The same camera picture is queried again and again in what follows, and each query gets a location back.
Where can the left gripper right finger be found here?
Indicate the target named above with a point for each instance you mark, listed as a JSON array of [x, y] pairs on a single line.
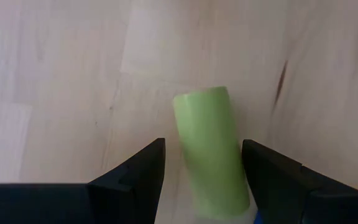
[[291, 193]]

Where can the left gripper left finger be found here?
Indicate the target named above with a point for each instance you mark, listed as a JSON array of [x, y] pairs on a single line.
[[120, 199]]

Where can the light green cylinder block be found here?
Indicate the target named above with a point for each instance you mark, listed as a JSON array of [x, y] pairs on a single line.
[[211, 149]]

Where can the dark blue rectangular block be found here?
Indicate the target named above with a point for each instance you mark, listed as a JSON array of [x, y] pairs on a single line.
[[257, 218]]

